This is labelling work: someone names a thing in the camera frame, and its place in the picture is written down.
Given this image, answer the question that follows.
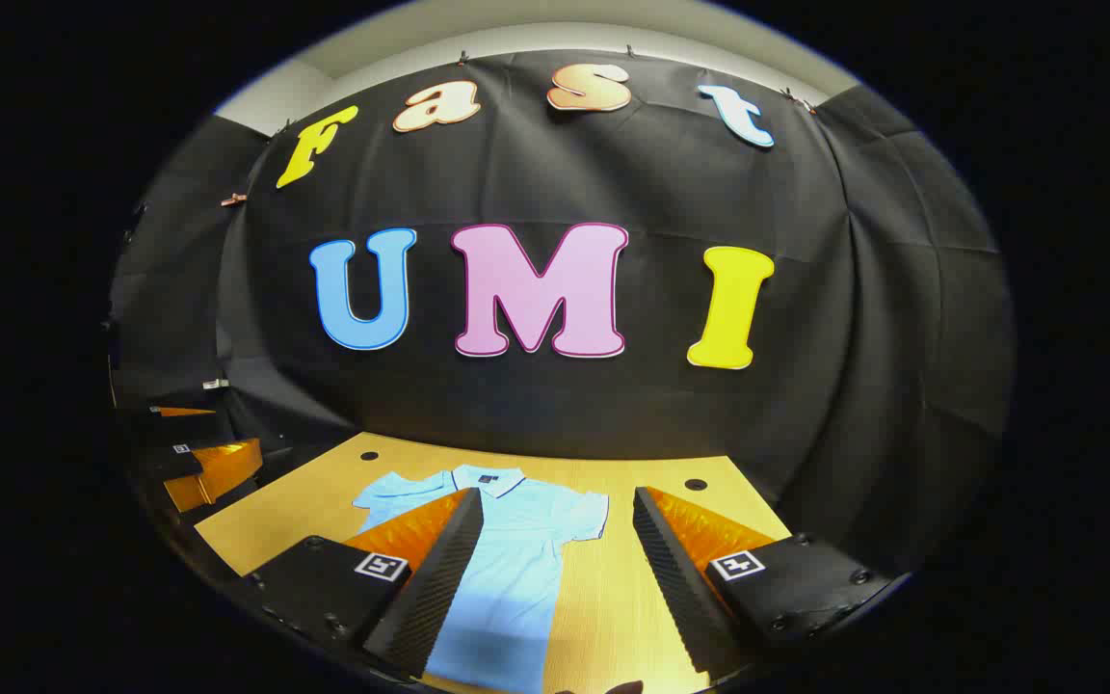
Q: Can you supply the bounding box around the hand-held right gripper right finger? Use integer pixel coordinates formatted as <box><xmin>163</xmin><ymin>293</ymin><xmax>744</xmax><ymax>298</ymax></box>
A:
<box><xmin>632</xmin><ymin>485</ymin><xmax>895</xmax><ymax>676</ymax></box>

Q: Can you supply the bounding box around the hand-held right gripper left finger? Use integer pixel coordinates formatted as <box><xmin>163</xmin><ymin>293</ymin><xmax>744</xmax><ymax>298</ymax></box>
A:
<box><xmin>242</xmin><ymin>487</ymin><xmax>487</xmax><ymax>681</ymax></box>

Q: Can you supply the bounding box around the light blue T-shirt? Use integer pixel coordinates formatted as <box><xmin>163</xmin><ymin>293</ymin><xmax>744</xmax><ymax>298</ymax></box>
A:
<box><xmin>353</xmin><ymin>465</ymin><xmax>611</xmax><ymax>694</ymax></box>

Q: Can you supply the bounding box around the black backdrop cloth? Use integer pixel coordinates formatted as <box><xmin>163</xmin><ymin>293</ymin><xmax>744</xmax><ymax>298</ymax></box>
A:
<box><xmin>107</xmin><ymin>48</ymin><xmax>1017</xmax><ymax>579</ymax></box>

